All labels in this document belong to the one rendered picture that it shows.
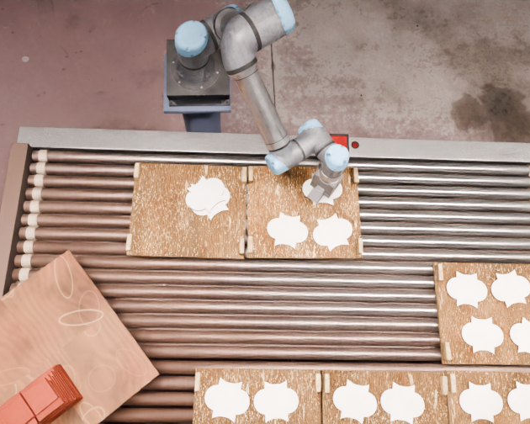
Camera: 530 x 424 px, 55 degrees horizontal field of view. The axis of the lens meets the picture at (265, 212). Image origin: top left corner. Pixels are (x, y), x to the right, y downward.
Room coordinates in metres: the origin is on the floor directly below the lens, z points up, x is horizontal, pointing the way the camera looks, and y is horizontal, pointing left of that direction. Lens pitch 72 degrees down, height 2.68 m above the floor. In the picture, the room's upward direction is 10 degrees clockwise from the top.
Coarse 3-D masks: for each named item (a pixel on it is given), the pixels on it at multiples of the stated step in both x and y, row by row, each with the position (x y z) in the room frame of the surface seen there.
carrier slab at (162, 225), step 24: (144, 168) 0.66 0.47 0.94; (168, 168) 0.67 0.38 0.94; (192, 168) 0.69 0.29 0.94; (216, 168) 0.70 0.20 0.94; (240, 168) 0.72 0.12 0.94; (144, 192) 0.57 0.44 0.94; (168, 192) 0.58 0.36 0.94; (240, 192) 0.63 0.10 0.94; (144, 216) 0.48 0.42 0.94; (168, 216) 0.49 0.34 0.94; (192, 216) 0.51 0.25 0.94; (216, 216) 0.52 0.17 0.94; (240, 216) 0.54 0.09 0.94; (144, 240) 0.39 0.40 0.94; (168, 240) 0.41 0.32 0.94; (192, 240) 0.42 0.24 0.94; (216, 240) 0.44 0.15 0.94
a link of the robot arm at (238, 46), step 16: (240, 16) 0.93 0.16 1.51; (224, 32) 0.89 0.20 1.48; (240, 32) 0.88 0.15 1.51; (224, 48) 0.85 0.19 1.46; (240, 48) 0.85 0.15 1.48; (256, 48) 0.87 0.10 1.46; (224, 64) 0.83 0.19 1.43; (240, 64) 0.82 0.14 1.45; (256, 64) 0.84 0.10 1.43; (240, 80) 0.80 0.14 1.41; (256, 80) 0.81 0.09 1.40; (256, 96) 0.77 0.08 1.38; (256, 112) 0.74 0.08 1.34; (272, 112) 0.75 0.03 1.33; (272, 128) 0.72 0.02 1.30; (272, 144) 0.68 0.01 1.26; (288, 144) 0.70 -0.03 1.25; (272, 160) 0.64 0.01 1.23; (288, 160) 0.66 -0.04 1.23
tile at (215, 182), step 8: (200, 184) 0.62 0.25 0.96; (208, 184) 0.63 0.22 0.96; (216, 184) 0.63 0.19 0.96; (192, 192) 0.59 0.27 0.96; (200, 192) 0.59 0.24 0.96; (208, 192) 0.60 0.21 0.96; (216, 192) 0.60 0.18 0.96; (192, 200) 0.56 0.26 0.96; (200, 200) 0.56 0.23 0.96; (208, 200) 0.57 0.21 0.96; (216, 200) 0.57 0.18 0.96; (224, 200) 0.58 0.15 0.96; (192, 208) 0.53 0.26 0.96; (200, 208) 0.53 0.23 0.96; (208, 208) 0.54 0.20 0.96
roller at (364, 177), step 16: (128, 176) 0.63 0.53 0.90; (368, 176) 0.79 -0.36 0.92; (384, 176) 0.80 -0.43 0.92; (400, 176) 0.81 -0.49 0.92; (416, 176) 0.82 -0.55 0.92; (432, 176) 0.83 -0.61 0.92; (448, 176) 0.85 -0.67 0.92; (464, 176) 0.86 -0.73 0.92; (480, 176) 0.87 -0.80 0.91; (496, 176) 0.88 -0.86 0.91
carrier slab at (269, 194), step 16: (256, 176) 0.70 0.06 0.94; (272, 176) 0.71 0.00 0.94; (288, 176) 0.72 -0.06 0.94; (304, 176) 0.73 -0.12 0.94; (256, 192) 0.64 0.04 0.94; (272, 192) 0.65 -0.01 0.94; (288, 192) 0.66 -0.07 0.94; (352, 192) 0.71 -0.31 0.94; (256, 208) 0.58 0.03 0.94; (272, 208) 0.59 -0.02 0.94; (288, 208) 0.60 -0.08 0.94; (304, 208) 0.61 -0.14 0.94; (320, 208) 0.62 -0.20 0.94; (336, 208) 0.63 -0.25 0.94; (352, 208) 0.64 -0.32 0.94; (256, 224) 0.52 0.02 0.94; (304, 224) 0.55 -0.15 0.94; (352, 224) 0.58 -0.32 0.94; (256, 240) 0.46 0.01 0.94; (272, 240) 0.47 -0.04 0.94; (352, 240) 0.52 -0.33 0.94; (256, 256) 0.40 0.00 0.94; (272, 256) 0.41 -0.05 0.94; (288, 256) 0.42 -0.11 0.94; (304, 256) 0.43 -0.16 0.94; (320, 256) 0.44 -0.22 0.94; (336, 256) 0.45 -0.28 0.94; (352, 256) 0.46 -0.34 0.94
